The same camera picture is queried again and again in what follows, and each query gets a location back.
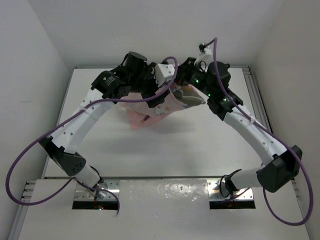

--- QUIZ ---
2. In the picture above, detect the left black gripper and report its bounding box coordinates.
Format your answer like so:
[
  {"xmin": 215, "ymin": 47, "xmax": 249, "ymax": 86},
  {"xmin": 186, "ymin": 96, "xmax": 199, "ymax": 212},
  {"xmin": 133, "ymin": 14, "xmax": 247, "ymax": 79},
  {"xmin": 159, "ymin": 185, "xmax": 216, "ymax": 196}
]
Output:
[{"xmin": 128, "ymin": 63, "xmax": 169, "ymax": 107}]

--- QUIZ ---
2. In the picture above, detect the pink cartoon pillowcase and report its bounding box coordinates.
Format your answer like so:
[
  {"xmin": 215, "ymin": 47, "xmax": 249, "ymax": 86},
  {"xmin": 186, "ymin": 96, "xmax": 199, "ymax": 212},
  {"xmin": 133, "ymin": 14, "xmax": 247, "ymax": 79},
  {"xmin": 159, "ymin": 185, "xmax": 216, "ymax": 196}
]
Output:
[{"xmin": 120, "ymin": 84, "xmax": 198, "ymax": 130}]

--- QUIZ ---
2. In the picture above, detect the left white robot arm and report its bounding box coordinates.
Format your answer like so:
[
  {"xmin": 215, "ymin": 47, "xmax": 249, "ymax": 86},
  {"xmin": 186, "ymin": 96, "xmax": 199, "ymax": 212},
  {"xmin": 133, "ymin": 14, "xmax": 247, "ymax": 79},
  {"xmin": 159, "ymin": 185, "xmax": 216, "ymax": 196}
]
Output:
[{"xmin": 39, "ymin": 51, "xmax": 176, "ymax": 189}]

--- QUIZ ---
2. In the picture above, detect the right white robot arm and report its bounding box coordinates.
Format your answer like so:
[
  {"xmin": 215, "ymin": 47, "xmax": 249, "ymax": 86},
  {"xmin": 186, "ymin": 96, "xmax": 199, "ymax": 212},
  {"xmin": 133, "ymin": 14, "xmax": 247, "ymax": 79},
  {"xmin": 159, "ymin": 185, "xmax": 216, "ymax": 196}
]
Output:
[{"xmin": 174, "ymin": 57, "xmax": 302, "ymax": 198}]

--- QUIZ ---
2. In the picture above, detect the white front cover board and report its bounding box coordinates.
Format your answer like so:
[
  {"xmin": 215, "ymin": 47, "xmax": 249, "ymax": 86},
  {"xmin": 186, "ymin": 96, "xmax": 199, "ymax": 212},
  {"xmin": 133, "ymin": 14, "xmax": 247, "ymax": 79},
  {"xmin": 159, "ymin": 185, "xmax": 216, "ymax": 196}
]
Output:
[{"xmin": 19, "ymin": 179, "xmax": 309, "ymax": 240}]

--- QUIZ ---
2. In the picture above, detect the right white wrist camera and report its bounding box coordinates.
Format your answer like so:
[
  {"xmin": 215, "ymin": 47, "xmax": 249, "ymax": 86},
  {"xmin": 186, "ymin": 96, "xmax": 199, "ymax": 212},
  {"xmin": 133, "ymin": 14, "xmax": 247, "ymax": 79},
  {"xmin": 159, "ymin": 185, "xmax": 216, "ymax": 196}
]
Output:
[{"xmin": 194, "ymin": 43, "xmax": 214, "ymax": 65}]

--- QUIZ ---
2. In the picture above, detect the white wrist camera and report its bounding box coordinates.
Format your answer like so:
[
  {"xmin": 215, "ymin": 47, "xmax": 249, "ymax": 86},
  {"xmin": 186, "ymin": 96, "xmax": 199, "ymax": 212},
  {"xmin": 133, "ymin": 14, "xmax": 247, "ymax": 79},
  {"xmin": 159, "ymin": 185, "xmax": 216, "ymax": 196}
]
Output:
[
  {"xmin": 194, "ymin": 43, "xmax": 214, "ymax": 65},
  {"xmin": 155, "ymin": 63, "xmax": 175, "ymax": 87}
]

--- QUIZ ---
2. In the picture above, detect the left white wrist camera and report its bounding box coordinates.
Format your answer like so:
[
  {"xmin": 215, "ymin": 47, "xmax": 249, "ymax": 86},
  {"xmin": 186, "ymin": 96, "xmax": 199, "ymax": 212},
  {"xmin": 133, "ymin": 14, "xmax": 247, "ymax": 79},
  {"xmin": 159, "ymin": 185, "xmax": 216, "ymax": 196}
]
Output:
[{"xmin": 155, "ymin": 63, "xmax": 175, "ymax": 87}]

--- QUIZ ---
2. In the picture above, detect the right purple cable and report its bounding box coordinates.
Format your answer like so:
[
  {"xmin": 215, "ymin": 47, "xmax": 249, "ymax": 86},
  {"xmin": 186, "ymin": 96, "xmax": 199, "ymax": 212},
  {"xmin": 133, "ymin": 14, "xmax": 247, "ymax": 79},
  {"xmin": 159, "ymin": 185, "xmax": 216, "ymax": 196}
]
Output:
[{"xmin": 199, "ymin": 37, "xmax": 315, "ymax": 226}]

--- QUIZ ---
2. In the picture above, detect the purple cable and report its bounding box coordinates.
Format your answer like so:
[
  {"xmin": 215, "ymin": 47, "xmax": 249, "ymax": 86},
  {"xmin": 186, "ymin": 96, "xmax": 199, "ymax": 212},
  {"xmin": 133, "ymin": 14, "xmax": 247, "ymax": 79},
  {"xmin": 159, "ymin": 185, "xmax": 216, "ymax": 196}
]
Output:
[
  {"xmin": 199, "ymin": 37, "xmax": 315, "ymax": 226},
  {"xmin": 5, "ymin": 56, "xmax": 179, "ymax": 215}
]

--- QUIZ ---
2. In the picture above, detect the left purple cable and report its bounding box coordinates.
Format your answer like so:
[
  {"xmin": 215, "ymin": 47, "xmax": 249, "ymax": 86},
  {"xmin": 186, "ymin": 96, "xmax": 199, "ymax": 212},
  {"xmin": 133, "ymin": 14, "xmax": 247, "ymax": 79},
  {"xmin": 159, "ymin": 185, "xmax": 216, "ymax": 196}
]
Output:
[{"xmin": 5, "ymin": 56, "xmax": 179, "ymax": 215}]

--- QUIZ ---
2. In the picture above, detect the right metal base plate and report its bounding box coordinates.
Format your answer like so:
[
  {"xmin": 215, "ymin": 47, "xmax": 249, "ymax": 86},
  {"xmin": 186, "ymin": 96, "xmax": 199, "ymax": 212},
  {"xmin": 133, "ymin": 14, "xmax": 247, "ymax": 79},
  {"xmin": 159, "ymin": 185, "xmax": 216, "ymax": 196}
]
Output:
[{"xmin": 207, "ymin": 180, "xmax": 255, "ymax": 201}]

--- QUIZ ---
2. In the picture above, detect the metal base plate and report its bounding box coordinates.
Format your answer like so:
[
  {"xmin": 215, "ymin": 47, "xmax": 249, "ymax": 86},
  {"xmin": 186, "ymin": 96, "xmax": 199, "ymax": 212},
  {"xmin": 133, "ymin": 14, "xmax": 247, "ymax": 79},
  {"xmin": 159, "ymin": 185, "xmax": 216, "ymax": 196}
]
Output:
[
  {"xmin": 207, "ymin": 180, "xmax": 255, "ymax": 201},
  {"xmin": 74, "ymin": 179, "xmax": 120, "ymax": 202}
]

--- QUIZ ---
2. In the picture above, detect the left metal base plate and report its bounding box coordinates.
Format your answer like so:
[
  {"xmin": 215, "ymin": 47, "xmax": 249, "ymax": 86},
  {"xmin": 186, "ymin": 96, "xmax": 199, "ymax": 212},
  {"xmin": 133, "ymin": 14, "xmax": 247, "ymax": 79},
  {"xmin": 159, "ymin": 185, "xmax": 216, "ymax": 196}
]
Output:
[{"xmin": 74, "ymin": 179, "xmax": 120, "ymax": 202}]

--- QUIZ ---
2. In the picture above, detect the left aluminium frame rail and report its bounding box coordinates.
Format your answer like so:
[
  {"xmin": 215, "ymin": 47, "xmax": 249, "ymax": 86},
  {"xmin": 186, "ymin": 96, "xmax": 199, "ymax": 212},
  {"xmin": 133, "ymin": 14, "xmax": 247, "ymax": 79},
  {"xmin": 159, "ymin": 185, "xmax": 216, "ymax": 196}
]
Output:
[{"xmin": 8, "ymin": 180, "xmax": 36, "ymax": 240}]

